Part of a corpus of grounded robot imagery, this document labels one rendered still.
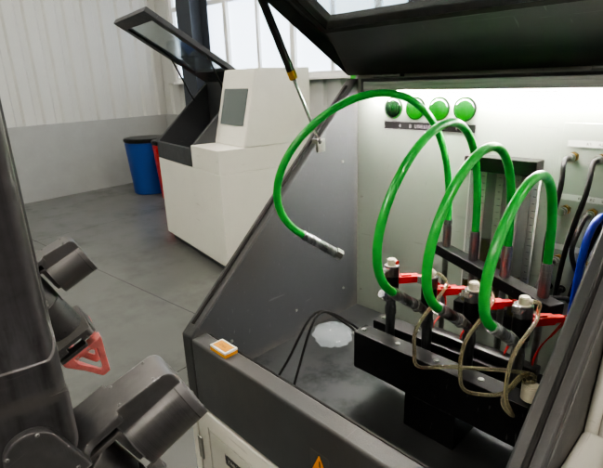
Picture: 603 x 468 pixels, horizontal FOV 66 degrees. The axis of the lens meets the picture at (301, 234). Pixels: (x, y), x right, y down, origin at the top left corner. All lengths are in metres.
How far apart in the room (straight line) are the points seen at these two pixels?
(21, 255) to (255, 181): 3.40
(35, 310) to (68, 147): 7.12
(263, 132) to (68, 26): 4.43
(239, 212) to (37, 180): 4.16
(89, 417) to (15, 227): 0.17
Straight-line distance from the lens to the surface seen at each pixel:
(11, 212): 0.34
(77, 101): 7.56
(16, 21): 7.36
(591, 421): 0.80
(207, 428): 1.11
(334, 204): 1.20
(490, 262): 0.63
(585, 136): 1.00
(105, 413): 0.42
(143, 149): 6.76
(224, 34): 6.96
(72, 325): 0.84
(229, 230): 3.67
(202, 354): 1.00
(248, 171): 3.66
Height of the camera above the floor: 1.45
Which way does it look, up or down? 18 degrees down
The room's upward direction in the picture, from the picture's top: 2 degrees counter-clockwise
